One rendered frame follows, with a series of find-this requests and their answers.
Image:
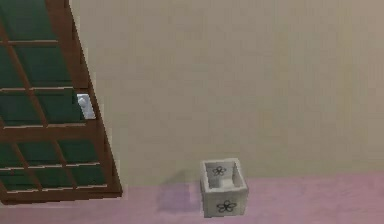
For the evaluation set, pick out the white square flower bin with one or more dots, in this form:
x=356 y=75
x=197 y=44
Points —
x=225 y=196

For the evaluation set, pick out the brown glazed room door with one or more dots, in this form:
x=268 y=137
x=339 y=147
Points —
x=50 y=131

